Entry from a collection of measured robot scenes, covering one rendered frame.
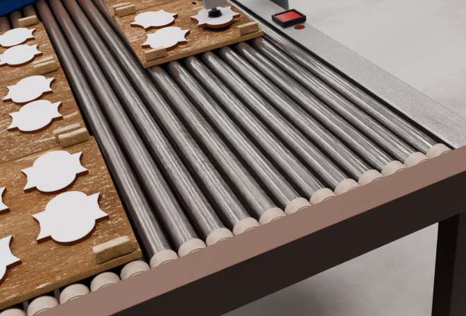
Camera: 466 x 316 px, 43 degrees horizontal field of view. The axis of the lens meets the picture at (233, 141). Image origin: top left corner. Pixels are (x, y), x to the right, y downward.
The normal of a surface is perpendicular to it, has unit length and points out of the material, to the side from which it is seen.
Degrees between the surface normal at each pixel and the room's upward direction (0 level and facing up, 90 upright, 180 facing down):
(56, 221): 0
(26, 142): 0
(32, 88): 0
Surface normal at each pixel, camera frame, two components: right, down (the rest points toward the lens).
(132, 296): -0.13, -0.83
